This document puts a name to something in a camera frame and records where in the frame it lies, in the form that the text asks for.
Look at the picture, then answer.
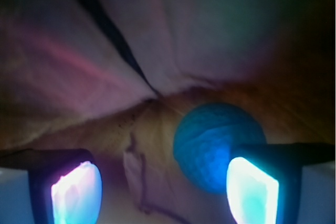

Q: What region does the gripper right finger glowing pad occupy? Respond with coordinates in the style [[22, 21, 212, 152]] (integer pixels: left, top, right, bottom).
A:
[[226, 143, 335, 223]]

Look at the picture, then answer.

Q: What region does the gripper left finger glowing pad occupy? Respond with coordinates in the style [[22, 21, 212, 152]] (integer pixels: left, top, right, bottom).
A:
[[1, 148, 102, 223]]

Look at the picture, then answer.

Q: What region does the blue dimpled ball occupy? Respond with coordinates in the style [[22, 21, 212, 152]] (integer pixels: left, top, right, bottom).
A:
[[173, 103, 266, 194]]

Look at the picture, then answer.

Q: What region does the brown paper bag bin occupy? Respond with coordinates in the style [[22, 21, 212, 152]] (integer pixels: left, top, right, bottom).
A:
[[1, 0, 335, 223]]

